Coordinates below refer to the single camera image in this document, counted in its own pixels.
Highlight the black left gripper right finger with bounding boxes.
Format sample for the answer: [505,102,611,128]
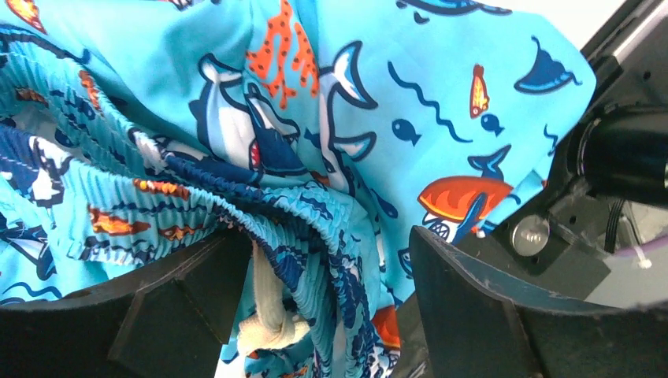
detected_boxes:
[409,227,667,377]

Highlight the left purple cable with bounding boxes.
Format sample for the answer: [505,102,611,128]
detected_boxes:
[610,239,668,262]

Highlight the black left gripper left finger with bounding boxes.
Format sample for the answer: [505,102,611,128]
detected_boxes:
[1,230,252,377]

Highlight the teal shark print shorts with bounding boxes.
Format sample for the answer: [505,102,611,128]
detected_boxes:
[1,1,596,377]

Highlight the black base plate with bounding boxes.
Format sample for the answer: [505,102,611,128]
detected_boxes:
[459,1,667,307]

